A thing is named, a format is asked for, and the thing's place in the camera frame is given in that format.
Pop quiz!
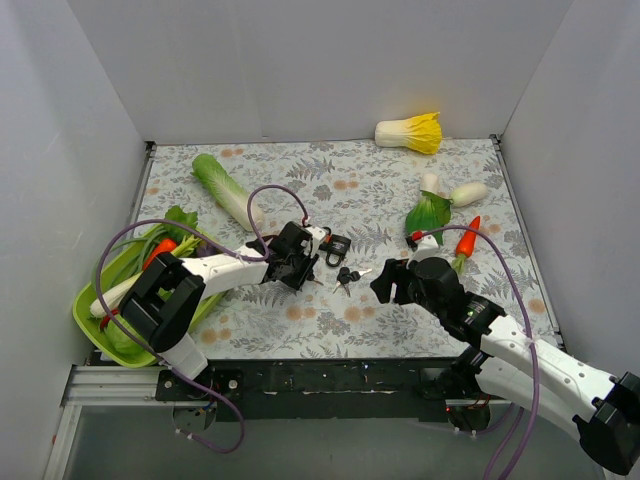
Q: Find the orange carrot in tray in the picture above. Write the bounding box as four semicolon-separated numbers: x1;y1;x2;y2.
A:
142;238;178;270

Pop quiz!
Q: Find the orange padlock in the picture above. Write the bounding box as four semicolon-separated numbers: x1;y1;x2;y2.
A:
313;227;332;250

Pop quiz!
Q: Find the green bok choy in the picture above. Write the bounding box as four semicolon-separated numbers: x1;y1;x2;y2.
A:
405;173;452;235

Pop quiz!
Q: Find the green leafy vegetable in tray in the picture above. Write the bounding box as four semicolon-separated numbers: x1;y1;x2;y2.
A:
91;205;200;293

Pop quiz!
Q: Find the black padlock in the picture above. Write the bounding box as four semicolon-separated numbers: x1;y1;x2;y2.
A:
325;234;351;268

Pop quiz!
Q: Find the red chili pepper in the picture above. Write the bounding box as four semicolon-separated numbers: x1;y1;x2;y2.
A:
99;309;119;332

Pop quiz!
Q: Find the white leek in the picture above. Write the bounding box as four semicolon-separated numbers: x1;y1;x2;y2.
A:
89;273;141;318

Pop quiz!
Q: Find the white radish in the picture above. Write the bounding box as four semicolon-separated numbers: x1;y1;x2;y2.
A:
450;182;489;208

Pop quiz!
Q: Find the orange carrot on table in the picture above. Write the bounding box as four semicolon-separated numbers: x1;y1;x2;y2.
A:
451;216;481;275

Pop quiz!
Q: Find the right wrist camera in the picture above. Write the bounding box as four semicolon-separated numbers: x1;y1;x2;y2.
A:
405;231;440;263

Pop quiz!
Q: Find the floral table mat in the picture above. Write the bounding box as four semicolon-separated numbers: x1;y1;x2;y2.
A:
130;138;556;361

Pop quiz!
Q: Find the green napa cabbage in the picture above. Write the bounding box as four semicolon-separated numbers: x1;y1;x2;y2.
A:
192;154;253;231

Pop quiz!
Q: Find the round green cabbage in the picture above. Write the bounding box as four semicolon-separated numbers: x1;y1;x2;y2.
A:
104;321;146;356

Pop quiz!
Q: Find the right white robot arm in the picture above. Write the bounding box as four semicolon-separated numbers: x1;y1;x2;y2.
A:
370;257;639;475

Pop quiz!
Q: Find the yellow napa cabbage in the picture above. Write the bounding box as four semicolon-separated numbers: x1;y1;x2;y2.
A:
374;112;443;155

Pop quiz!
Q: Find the green plastic tray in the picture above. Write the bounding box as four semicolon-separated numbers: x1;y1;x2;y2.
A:
72;222;226;369

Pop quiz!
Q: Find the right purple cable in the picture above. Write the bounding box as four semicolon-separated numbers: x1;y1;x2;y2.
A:
419;224;541;480

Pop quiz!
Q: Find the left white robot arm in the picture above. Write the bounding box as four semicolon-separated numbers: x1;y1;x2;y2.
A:
118;222;327;400

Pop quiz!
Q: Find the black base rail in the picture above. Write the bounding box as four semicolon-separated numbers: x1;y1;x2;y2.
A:
155;358;495;431

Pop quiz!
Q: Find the black key bunch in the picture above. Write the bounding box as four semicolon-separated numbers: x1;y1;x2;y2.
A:
334;267;371;297
305;273;324;286

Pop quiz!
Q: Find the purple eggplant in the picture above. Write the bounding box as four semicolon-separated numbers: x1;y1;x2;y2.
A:
194;242;220;258

